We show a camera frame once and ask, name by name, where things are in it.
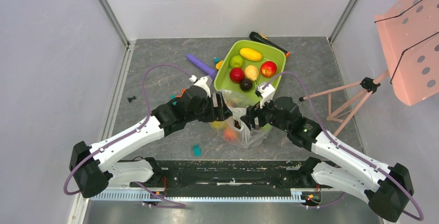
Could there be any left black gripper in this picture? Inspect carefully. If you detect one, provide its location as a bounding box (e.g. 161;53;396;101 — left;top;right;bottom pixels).
186;91;232;123

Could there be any clear plastic bag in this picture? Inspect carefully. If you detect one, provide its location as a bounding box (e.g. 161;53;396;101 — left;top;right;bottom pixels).
211;89;272;148

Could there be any green plastic tray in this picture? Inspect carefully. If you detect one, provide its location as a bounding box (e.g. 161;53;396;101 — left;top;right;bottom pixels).
214;40;287;104

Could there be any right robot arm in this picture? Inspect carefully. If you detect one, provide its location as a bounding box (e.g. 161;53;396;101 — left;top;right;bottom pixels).
240;97;414;222

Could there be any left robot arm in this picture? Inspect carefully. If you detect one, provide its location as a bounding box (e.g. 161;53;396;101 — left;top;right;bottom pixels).
64;85;232;198

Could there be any yellow fruit in bag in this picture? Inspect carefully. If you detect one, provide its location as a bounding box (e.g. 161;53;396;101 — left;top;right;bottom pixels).
210;121;228;130

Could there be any orange peach in bag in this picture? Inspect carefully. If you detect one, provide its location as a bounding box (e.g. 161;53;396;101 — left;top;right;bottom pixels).
223;127;240;144

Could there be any dark purple fake plum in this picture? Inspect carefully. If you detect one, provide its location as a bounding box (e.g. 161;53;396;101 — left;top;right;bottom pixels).
239;78;254;92

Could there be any red fake pomegranate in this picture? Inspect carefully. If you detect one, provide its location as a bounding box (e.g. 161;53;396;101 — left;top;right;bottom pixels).
229;67;245;83

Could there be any yellow fake pear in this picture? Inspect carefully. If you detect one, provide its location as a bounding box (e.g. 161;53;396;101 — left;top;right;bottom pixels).
244;65;259;82

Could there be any red fake apple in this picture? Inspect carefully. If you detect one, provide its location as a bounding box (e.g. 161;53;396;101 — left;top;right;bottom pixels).
260;61;277;78

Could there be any green fake apple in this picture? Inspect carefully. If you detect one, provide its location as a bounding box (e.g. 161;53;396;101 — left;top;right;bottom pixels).
229;55;244;68

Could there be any yellow fake mango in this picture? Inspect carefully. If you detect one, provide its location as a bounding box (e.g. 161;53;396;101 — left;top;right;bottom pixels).
239;48;263;62

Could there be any small teal block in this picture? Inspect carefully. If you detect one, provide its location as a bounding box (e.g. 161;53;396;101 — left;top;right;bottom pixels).
193;145;202;157

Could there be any orange yellow toy piece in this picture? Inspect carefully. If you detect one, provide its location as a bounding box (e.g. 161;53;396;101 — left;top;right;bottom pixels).
215;61;224;70

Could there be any black flashlight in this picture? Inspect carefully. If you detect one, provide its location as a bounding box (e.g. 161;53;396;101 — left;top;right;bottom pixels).
249;32;290;58

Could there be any small black screw piece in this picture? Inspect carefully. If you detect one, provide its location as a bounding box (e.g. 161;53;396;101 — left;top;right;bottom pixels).
127;96;136;102

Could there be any pink perforated music stand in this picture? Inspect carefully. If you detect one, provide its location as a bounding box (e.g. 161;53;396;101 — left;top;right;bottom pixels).
310;0;438;135

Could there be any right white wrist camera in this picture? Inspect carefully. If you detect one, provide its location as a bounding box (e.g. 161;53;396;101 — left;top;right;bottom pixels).
255;83;275;108

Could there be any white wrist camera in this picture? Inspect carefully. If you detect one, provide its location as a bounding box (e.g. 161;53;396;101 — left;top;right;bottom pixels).
255;83;275;108
189;75;213;97

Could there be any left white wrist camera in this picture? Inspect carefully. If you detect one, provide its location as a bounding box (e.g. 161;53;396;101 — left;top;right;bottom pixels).
189;75;213;97

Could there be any purple plastic handle tool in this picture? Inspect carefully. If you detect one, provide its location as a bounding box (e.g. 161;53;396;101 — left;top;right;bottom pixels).
186;54;217;80

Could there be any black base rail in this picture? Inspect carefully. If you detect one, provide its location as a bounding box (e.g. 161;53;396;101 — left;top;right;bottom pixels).
120;159;340;196

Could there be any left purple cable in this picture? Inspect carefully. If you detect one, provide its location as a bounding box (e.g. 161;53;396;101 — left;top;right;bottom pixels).
63;65;198;210

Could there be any purple cable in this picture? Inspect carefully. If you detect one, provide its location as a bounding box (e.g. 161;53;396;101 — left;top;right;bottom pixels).
63;65;198;210
262;71;425;222

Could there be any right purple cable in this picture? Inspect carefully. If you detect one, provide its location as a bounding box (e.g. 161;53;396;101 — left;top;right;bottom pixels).
262;71;425;222

